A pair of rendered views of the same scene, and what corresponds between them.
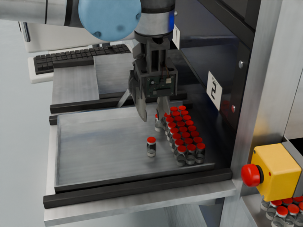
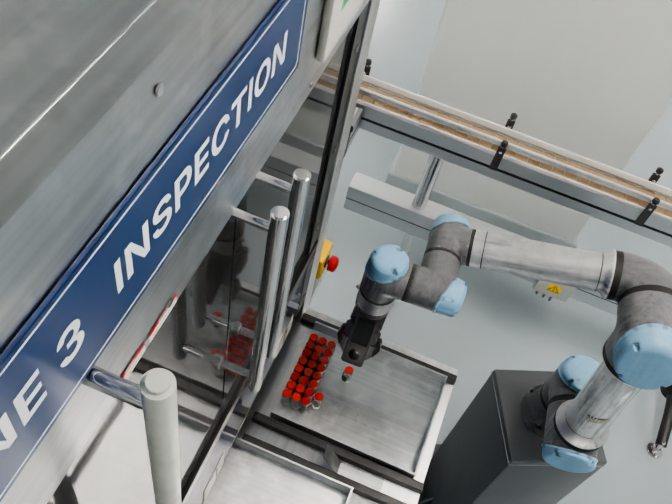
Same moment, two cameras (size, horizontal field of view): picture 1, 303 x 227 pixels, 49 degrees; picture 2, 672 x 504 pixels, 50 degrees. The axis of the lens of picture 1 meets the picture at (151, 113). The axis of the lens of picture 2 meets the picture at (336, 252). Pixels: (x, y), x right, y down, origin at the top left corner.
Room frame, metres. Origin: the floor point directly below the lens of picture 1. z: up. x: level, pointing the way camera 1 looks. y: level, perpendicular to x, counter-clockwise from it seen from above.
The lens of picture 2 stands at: (1.40, 0.20, 2.40)
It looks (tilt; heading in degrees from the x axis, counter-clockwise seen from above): 52 degrees down; 201
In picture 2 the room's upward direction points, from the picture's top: 15 degrees clockwise
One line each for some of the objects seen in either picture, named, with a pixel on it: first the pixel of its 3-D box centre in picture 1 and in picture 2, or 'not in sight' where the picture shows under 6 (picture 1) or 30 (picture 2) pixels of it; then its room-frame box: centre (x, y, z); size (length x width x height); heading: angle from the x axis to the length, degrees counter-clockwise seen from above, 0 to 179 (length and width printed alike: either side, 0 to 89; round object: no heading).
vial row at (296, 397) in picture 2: (181, 133); (308, 372); (0.66, -0.07, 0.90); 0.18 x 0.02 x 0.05; 11
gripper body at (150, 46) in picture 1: (154, 61); (369, 314); (0.58, -0.01, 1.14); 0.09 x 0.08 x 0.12; 11
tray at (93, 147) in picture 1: (128, 142); (361, 396); (0.63, 0.06, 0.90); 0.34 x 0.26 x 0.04; 101
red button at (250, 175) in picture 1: (253, 174); (330, 262); (0.42, -0.18, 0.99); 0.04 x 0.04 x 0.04; 12
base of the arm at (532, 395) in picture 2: not in sight; (557, 406); (0.32, 0.46, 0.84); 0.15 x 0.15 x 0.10
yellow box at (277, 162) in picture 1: (277, 171); (313, 255); (0.43, -0.22, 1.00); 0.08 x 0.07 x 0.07; 102
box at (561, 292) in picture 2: not in sight; (555, 283); (-0.34, 0.34, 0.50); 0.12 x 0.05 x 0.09; 102
